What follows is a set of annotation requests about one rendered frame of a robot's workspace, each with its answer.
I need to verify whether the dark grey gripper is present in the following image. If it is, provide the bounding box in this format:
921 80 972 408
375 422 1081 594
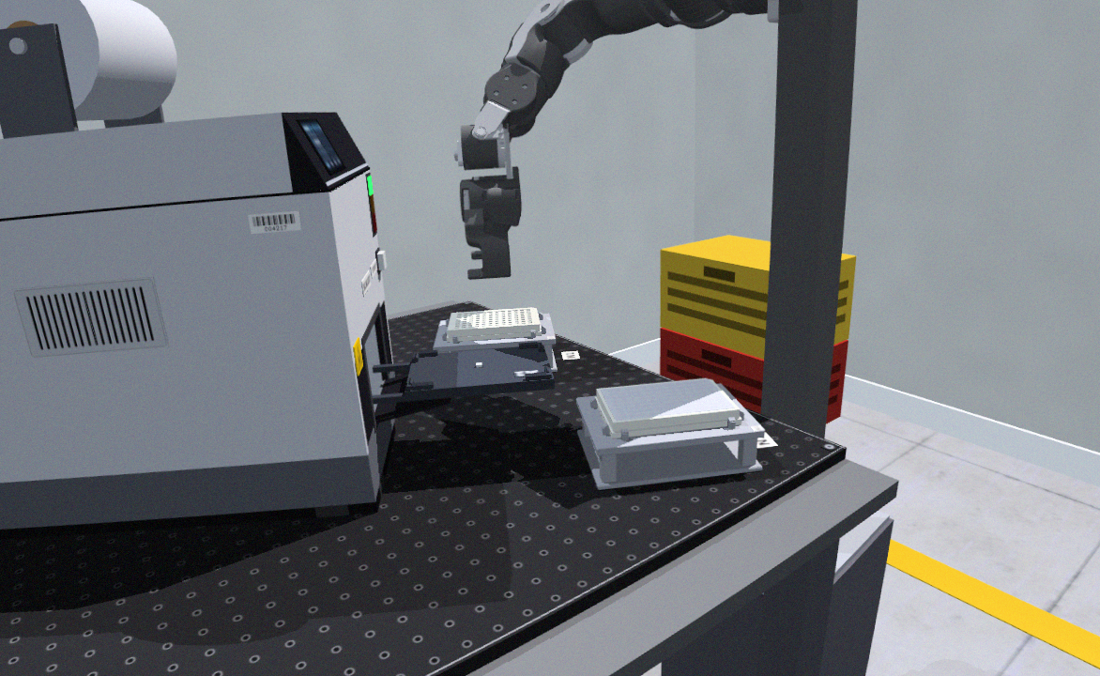
460 131 523 280

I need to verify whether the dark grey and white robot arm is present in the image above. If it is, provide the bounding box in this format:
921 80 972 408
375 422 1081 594
454 0 779 170

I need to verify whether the white roll of foil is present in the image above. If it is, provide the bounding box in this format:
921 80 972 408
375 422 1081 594
0 0 177 121

